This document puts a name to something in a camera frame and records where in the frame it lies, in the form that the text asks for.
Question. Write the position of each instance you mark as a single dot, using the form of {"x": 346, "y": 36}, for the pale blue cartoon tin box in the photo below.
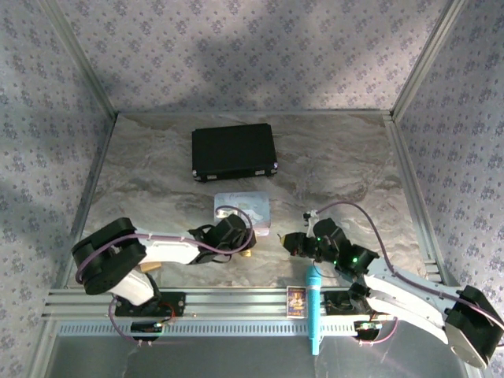
{"x": 256, "y": 208}

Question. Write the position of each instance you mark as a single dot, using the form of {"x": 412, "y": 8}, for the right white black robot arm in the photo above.
{"x": 409, "y": 295}

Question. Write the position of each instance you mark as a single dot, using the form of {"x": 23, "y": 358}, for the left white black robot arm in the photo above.
{"x": 165, "y": 248}

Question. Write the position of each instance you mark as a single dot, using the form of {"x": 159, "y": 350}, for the turquoise marker pen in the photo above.
{"x": 313, "y": 299}

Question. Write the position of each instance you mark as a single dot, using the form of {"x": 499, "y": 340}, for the small picture card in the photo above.
{"x": 296, "y": 302}

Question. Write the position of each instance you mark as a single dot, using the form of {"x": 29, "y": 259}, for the small wooden block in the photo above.
{"x": 151, "y": 267}

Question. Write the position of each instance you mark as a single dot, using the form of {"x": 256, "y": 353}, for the right controller board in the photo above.
{"x": 367, "y": 327}

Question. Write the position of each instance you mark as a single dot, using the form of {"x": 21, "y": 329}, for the controller board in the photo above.
{"x": 146, "y": 327}
{"x": 367, "y": 327}

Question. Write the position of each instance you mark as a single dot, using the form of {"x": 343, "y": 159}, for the black hard case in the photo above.
{"x": 232, "y": 151}

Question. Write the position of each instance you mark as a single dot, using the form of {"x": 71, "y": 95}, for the left controller board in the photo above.
{"x": 146, "y": 327}

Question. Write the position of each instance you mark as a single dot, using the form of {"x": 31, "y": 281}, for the aluminium frame rail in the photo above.
{"x": 236, "y": 301}

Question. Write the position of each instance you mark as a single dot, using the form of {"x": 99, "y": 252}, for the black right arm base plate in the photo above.
{"x": 338, "y": 303}

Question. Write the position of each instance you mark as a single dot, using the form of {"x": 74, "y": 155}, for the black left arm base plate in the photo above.
{"x": 177, "y": 303}

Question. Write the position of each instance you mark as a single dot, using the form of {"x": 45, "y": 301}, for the aluminium corner post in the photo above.
{"x": 429, "y": 59}

